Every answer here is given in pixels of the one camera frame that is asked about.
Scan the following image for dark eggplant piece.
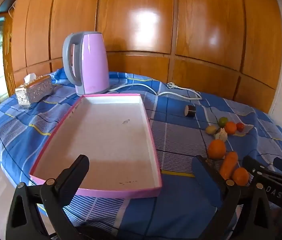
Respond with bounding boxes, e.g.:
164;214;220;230
185;104;196;117

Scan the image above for white tissue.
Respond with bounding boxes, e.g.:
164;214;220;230
23;73;37;83

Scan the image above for small orange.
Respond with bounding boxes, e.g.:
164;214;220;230
225;121;237;135

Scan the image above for silver embossed tissue box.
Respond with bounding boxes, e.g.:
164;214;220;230
15;75;54;108

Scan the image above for large orange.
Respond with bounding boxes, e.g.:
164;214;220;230
207;139;227;160

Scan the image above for white power cord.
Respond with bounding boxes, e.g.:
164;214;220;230
103;81;203;101

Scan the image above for pink electric kettle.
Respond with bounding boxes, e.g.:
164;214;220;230
63;31;110;97

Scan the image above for white garlic bulb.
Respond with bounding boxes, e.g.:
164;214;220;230
214;128;228;142

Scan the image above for pink rimmed white tray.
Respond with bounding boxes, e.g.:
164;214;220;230
29;93;163;198

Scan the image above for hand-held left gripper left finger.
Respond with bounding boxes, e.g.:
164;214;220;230
6;154;90;240

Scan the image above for blue plaid cloth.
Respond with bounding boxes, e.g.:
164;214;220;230
0;67;282;240

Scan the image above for wooden wardrobe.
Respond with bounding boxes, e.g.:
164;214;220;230
3;0;282;113

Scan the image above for orange carrot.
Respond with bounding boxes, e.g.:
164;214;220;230
219;151;239;180

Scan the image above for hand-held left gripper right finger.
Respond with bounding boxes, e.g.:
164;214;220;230
192;155;271;240

